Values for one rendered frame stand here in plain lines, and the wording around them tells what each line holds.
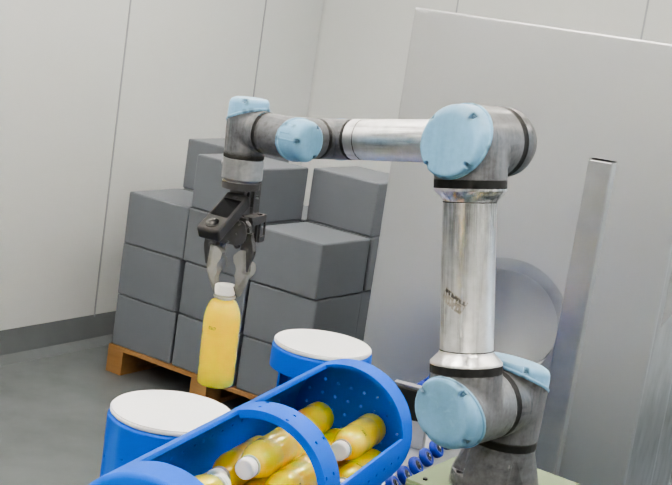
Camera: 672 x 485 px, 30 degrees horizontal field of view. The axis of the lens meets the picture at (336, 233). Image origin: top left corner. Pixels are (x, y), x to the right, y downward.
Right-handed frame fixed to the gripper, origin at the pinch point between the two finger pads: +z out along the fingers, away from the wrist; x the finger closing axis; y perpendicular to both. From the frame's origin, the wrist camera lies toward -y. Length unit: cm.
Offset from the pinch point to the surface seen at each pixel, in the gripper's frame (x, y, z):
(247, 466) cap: -13.4, -11.2, 27.9
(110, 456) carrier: 34, 22, 48
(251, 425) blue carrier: 0.9, 19.8, 32.5
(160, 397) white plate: 33, 39, 39
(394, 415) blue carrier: -22, 41, 31
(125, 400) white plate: 38, 32, 39
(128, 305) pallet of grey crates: 214, 323, 107
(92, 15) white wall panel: 258, 339, -31
